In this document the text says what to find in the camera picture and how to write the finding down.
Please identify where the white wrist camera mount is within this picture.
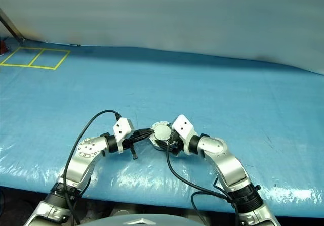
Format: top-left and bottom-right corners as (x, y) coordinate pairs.
(112, 118), (135, 153)
(172, 114), (198, 155)

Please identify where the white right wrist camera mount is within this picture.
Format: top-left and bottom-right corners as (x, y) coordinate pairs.
(172, 114), (198, 155)

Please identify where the grey robot torso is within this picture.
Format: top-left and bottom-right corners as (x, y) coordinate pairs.
(87, 212), (203, 226)

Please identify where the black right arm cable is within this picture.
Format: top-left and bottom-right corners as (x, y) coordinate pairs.
(166, 145), (241, 226)

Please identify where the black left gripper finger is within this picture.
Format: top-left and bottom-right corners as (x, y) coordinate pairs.
(133, 128), (154, 137)
(130, 132), (153, 145)

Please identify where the grey metal frame pole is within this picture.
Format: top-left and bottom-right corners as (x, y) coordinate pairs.
(0, 7), (25, 42)

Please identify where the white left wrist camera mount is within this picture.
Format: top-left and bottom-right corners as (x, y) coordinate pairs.
(112, 118), (135, 153)

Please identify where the blue plastic table cover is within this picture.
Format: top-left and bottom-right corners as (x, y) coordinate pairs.
(0, 37), (324, 218)

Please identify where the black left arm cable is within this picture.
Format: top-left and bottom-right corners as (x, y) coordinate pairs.
(63, 109), (121, 226)

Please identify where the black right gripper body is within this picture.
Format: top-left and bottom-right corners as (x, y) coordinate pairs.
(167, 130), (184, 157)

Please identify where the yellow tape grid marking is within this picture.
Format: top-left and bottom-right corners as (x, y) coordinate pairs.
(0, 47), (71, 71)

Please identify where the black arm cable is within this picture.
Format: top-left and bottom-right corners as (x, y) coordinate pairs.
(63, 109), (121, 226)
(166, 145), (241, 226)

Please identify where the grey round motor lid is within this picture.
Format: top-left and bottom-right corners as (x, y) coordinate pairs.
(153, 124), (171, 141)

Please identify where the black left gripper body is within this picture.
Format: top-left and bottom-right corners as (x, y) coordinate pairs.
(123, 134), (138, 161)

